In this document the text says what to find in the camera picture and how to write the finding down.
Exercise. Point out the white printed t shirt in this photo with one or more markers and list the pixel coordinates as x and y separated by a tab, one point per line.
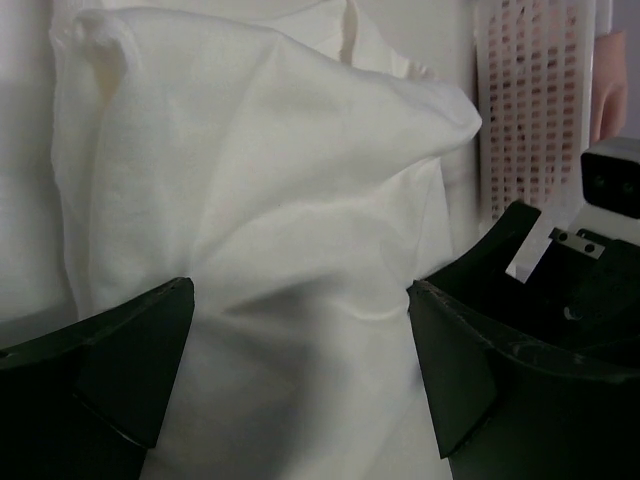
291	168

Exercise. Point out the white plastic basket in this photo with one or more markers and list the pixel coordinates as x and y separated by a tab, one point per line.
534	76

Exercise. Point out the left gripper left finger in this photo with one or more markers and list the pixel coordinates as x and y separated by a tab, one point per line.
88	401

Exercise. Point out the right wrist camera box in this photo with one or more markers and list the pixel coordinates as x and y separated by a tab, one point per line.
610	175

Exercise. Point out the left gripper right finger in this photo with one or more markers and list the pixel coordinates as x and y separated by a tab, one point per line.
505	405

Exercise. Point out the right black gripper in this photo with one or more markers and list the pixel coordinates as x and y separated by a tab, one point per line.
582	296

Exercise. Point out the pink t shirt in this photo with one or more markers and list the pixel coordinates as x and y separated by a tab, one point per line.
609	87

